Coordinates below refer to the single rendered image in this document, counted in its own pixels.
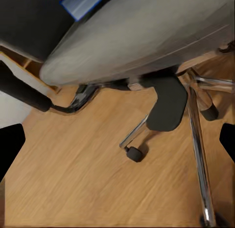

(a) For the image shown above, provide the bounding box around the folder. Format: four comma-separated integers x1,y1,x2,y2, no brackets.
59,0,102,22

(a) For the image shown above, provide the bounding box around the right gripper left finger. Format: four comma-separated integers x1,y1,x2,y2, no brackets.
0,123,25,182

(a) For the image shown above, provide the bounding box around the swivel chair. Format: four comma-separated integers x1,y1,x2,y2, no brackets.
0,0,235,228

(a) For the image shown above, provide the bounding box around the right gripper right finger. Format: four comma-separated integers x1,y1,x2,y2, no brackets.
219,123,235,163

